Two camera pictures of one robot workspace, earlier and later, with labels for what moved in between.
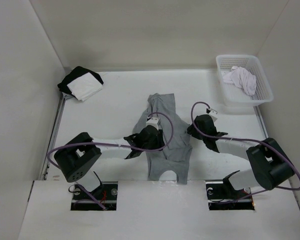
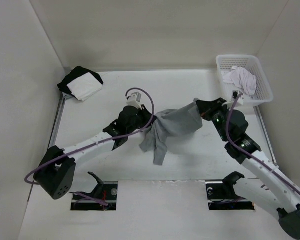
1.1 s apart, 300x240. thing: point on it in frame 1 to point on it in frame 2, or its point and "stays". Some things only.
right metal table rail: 261,121 stays
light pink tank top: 241,78 stays
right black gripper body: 194,134 to 217,112
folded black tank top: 77,72 stays
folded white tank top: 84,87 stays
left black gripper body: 156,143 to 142,121
